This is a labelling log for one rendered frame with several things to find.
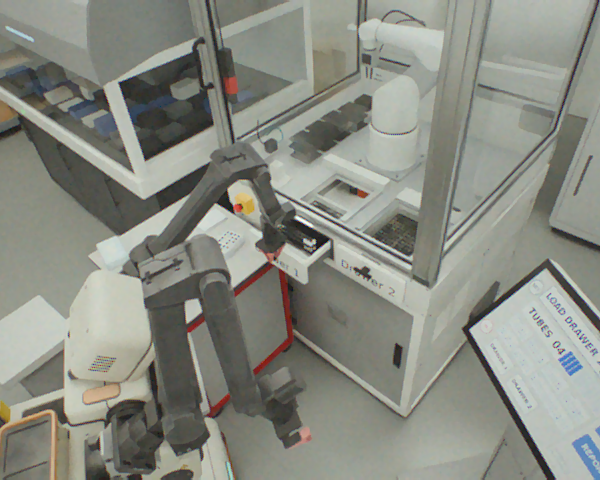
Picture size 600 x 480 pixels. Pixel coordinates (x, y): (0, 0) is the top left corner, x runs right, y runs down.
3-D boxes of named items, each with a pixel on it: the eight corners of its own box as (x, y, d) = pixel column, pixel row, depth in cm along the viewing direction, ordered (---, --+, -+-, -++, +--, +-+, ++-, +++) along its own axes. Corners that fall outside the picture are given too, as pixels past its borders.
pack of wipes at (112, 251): (131, 261, 194) (127, 253, 191) (108, 271, 191) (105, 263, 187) (120, 241, 204) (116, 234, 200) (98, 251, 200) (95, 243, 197)
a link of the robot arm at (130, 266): (117, 270, 122) (128, 286, 120) (142, 244, 119) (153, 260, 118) (141, 269, 130) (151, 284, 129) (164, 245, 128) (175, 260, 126)
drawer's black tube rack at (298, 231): (311, 259, 177) (310, 247, 173) (278, 239, 186) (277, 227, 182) (348, 229, 188) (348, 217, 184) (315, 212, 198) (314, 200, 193)
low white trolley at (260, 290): (213, 430, 217) (172, 334, 165) (140, 355, 250) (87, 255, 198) (298, 349, 246) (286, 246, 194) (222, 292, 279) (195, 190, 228)
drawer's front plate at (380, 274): (400, 305, 161) (403, 283, 153) (335, 266, 176) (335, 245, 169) (403, 301, 162) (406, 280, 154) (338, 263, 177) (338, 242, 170)
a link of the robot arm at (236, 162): (216, 133, 105) (242, 164, 102) (250, 139, 117) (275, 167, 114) (122, 260, 123) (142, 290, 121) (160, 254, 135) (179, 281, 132)
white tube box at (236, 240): (226, 260, 191) (225, 253, 188) (210, 253, 194) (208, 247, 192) (244, 241, 198) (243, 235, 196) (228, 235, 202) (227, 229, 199)
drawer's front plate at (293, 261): (305, 285, 170) (303, 264, 163) (251, 250, 186) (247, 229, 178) (308, 282, 171) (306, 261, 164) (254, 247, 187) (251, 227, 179)
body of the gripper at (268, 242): (288, 240, 165) (286, 224, 160) (267, 255, 160) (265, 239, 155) (275, 232, 168) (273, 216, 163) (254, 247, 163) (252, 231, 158)
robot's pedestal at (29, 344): (86, 476, 205) (0, 388, 154) (52, 435, 220) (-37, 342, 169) (141, 424, 221) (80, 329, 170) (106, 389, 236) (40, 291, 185)
